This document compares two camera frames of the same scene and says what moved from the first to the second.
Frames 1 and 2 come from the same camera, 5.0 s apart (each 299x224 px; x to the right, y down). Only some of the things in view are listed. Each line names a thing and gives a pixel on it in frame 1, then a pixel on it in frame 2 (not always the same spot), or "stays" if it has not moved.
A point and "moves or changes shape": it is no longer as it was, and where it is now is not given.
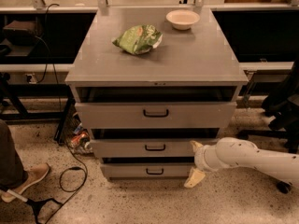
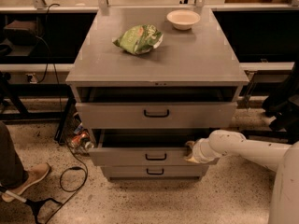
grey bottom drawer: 147,171 stays
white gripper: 201,160 to 196,152
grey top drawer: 156,115 stays
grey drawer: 143,147 moves or changes shape
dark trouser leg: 12,173 stays
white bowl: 182,19 stays
